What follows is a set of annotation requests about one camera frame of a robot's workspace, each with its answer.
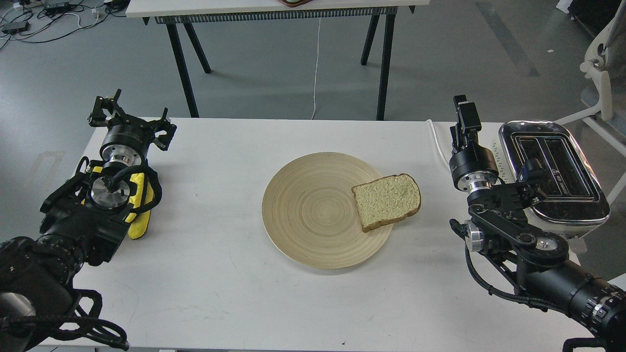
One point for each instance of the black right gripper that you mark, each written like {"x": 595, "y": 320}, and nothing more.
{"x": 472, "y": 166}

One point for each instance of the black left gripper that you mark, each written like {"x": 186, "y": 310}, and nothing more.
{"x": 128, "y": 137}

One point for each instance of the slice of bread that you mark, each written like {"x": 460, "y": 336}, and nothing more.
{"x": 386, "y": 200}

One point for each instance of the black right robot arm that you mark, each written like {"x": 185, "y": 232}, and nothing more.
{"x": 529, "y": 196}

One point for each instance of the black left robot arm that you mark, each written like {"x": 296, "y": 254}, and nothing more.
{"x": 86, "y": 220}

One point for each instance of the white chrome toaster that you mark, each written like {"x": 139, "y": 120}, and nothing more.
{"x": 575, "y": 203}

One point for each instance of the yellow cloth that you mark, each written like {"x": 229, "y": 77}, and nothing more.
{"x": 129, "y": 193}

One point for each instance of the white background table black legs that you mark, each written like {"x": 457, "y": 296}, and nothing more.
{"x": 188, "y": 12}

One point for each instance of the white office chair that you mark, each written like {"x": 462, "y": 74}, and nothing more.
{"x": 593, "y": 66}

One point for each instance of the round wooden plate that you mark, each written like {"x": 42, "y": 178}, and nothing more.
{"x": 311, "y": 216}

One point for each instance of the brown object on background table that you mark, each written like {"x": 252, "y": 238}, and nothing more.
{"x": 294, "y": 3}

